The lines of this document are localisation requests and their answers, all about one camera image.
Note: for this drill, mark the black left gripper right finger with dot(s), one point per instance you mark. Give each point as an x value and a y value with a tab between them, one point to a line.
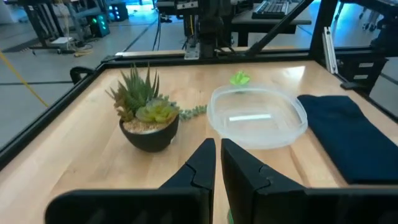
267	202

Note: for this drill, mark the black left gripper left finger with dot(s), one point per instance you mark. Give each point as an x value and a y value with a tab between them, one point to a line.
186	202

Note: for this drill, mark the light green toy lettuce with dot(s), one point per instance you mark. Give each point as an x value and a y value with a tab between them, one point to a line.
239	78

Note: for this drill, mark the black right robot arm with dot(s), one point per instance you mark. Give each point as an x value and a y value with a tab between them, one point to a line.
211	28

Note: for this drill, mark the clear plastic tupperware container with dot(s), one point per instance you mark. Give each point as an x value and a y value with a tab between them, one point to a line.
258	130

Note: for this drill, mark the succulent plant in black pot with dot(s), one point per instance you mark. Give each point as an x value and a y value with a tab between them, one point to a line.
150	140

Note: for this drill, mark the dark blue folded cloth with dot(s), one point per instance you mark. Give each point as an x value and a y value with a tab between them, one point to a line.
348	140

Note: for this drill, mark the silver mounting plate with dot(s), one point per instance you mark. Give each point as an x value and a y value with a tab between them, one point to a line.
192	51

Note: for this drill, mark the black drawer cabinet with labels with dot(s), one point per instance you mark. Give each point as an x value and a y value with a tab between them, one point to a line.
360	71

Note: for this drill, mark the silver aluminium extrusion bars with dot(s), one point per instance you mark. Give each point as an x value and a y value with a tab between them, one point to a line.
329	51

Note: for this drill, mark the dark desk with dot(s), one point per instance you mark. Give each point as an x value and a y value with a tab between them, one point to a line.
267	23

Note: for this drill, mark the black keyboard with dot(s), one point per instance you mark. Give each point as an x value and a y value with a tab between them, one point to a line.
270	9

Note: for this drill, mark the computer tower with green lights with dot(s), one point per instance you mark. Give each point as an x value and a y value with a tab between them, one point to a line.
99	26

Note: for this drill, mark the computer tower with blue lights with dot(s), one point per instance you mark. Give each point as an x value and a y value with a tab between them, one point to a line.
118	12

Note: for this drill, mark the black aluminium table frame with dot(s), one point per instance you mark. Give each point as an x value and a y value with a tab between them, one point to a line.
46	118

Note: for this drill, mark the black workbench frame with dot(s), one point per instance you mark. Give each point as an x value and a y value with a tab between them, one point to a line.
40	21

